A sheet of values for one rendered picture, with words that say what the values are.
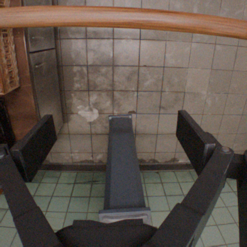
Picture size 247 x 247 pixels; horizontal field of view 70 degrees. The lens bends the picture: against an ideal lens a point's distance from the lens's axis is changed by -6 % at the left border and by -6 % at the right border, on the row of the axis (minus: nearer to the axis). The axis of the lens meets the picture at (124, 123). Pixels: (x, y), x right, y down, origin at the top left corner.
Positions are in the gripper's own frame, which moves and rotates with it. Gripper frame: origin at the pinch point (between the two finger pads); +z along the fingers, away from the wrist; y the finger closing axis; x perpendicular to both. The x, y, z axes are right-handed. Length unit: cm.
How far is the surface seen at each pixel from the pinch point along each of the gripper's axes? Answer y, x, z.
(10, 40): -49, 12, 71
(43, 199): -65, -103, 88
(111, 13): -0.4, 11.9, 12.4
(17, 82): -50, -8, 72
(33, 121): -48, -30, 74
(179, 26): 9.4, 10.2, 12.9
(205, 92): 72, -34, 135
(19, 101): -53, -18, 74
